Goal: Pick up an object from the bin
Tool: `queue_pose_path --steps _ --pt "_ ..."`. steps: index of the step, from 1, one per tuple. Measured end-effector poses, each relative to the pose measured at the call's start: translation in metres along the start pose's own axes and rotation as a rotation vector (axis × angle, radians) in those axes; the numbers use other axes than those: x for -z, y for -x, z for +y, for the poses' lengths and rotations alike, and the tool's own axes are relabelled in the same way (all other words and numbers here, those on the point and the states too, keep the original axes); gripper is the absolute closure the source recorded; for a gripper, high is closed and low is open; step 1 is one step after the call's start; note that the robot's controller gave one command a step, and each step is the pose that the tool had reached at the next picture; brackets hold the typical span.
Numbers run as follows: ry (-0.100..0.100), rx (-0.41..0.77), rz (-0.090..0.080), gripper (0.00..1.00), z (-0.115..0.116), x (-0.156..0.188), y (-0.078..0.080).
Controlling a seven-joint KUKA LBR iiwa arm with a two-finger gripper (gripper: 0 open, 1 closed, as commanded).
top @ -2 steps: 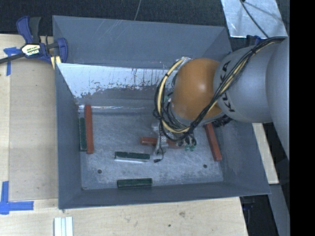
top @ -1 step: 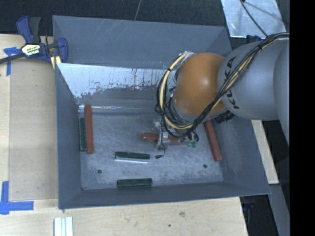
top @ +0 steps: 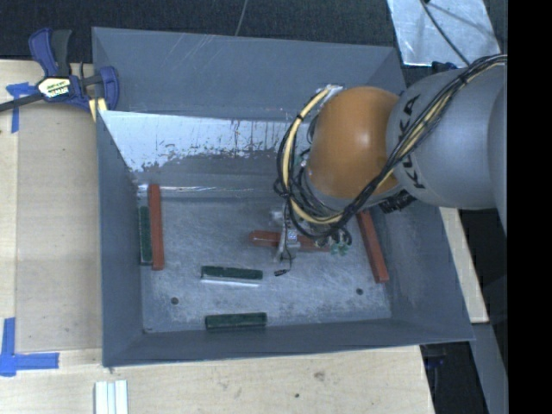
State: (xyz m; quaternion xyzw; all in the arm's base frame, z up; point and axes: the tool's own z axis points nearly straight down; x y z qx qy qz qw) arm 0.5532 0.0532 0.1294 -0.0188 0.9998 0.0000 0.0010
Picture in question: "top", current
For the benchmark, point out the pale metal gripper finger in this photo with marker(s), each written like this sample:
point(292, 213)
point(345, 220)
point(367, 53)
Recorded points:
point(292, 240)
point(280, 248)

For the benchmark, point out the red-brown flat block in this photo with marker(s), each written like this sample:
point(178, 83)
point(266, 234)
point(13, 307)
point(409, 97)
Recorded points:
point(264, 236)
point(156, 227)
point(374, 248)

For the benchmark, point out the dark green flat block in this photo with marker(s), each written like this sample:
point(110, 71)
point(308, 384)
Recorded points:
point(231, 272)
point(236, 321)
point(145, 235)

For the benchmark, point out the grey metal bin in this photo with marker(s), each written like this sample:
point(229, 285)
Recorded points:
point(215, 76)

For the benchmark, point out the pale wood flat board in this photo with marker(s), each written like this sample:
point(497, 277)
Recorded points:
point(56, 231)

